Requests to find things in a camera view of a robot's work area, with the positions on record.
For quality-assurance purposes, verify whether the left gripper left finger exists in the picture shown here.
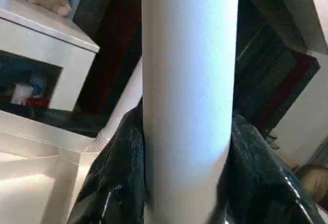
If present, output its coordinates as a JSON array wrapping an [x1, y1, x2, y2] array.
[[67, 104, 150, 224]]

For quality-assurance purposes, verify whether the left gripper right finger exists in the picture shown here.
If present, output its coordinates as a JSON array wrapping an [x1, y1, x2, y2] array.
[[221, 112, 328, 224]]

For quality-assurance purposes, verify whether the white plastic table top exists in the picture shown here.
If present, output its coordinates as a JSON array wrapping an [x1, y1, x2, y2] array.
[[0, 110, 112, 224]]

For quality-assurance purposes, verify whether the black mat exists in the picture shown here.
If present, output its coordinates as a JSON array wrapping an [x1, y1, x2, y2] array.
[[0, 100, 111, 138]]

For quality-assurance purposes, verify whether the white glass-door cabinet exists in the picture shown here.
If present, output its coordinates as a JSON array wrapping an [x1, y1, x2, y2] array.
[[0, 0, 101, 114]]

